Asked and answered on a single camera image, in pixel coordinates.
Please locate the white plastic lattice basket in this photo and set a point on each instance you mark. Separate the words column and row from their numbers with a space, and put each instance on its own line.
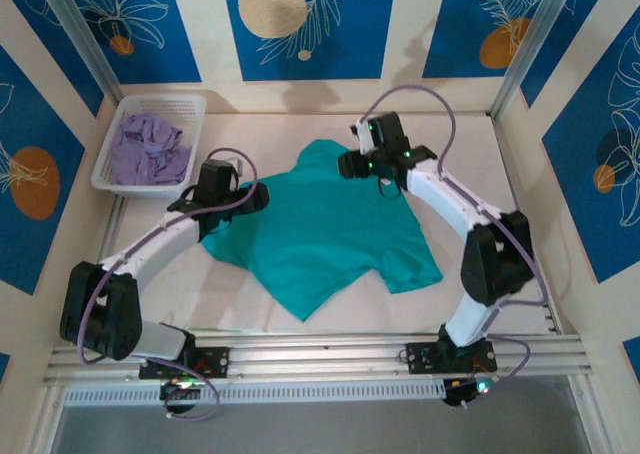
column 197, row 124

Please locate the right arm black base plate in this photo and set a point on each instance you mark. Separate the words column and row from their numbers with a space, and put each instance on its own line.
column 422, row 356

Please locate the right aluminium frame post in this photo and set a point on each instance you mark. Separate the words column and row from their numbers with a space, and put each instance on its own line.
column 536, row 44

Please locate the aluminium side rail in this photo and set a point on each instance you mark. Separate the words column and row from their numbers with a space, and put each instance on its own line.
column 114, row 224
column 552, row 319

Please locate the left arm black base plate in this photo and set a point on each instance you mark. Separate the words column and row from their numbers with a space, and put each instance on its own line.
column 215, row 361

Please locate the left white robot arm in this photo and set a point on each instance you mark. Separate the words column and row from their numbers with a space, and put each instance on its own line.
column 150, row 254

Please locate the teal t-shirt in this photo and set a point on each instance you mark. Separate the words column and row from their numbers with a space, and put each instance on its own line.
column 310, row 234

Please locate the left aluminium side rail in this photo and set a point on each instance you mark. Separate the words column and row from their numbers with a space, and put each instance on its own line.
column 114, row 224

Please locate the left aluminium frame post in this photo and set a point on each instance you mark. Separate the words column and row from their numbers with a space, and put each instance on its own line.
column 78, row 29

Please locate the lavender crumpled garment pile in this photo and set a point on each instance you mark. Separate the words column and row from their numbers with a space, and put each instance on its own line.
column 150, row 149

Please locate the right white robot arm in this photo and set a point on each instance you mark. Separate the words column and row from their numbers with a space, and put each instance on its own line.
column 450, row 194

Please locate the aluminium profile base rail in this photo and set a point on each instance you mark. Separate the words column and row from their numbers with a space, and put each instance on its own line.
column 320, row 359

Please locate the aluminium frame post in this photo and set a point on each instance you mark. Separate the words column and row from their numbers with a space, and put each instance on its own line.
column 536, row 44
column 78, row 29

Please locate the right aluminium side rail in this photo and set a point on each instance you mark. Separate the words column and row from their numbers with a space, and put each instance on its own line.
column 552, row 319

